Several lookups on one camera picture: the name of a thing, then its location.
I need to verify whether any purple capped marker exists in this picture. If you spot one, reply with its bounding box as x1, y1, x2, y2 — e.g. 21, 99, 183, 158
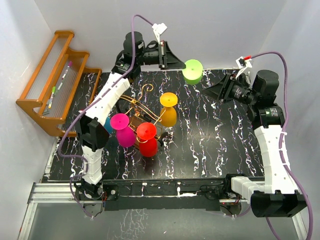
61, 61, 73, 81

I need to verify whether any green wine glass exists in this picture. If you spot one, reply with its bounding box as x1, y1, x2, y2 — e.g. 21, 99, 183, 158
182, 59, 204, 85

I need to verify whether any gold wire wine glass rack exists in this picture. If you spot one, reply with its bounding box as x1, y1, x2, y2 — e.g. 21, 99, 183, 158
115, 83, 168, 150

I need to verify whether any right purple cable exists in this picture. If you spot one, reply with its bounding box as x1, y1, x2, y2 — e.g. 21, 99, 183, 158
234, 51, 315, 240

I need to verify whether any green capped marker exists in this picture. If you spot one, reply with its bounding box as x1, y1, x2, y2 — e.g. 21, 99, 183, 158
48, 86, 56, 109

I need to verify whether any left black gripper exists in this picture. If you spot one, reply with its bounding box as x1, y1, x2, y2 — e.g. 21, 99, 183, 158
136, 41, 186, 71

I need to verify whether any blue wine glass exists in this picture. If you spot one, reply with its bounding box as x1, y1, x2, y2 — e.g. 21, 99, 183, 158
104, 117, 114, 134

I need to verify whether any wooden shelf rack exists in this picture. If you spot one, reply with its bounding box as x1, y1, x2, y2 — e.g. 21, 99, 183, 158
16, 30, 102, 137

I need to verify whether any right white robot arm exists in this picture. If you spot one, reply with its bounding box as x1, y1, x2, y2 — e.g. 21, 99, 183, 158
202, 69, 307, 218

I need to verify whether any orange yellow wine glass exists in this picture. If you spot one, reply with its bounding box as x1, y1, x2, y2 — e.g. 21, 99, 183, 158
159, 92, 178, 128

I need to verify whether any aluminium base frame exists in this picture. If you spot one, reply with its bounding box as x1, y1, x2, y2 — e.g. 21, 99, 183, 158
16, 174, 313, 240

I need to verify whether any magenta wine glass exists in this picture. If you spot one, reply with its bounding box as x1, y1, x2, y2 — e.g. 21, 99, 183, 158
110, 113, 136, 148

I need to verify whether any purple cable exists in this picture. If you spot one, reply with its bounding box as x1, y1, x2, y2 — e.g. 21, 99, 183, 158
58, 14, 156, 221
234, 51, 315, 240

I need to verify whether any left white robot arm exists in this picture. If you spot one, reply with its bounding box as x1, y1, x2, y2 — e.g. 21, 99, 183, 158
75, 30, 186, 200

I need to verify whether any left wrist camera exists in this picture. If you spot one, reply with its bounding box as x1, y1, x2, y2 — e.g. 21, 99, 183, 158
152, 23, 168, 43

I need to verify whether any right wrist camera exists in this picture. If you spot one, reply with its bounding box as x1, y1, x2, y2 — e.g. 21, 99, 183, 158
235, 55, 252, 79

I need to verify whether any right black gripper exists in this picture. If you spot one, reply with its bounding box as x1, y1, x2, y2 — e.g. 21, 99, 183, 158
201, 73, 258, 107

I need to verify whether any red wine glass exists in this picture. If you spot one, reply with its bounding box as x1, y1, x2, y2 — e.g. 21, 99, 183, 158
136, 122, 158, 158

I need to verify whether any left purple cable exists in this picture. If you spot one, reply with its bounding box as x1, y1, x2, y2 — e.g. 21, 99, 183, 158
58, 14, 156, 221

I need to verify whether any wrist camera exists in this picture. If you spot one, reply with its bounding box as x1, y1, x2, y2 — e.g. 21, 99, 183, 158
235, 55, 252, 79
152, 23, 168, 43

